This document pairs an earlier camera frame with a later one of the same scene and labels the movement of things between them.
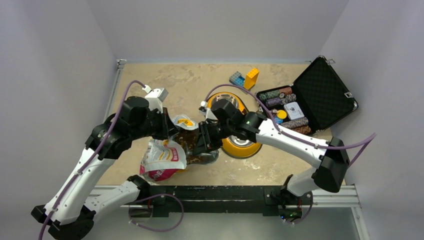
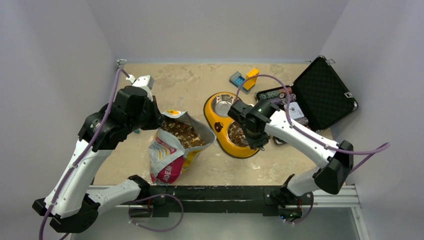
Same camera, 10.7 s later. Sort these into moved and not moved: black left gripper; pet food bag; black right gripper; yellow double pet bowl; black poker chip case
Moved: black left gripper; black right gripper; pet food bag
Not moved: yellow double pet bowl; black poker chip case
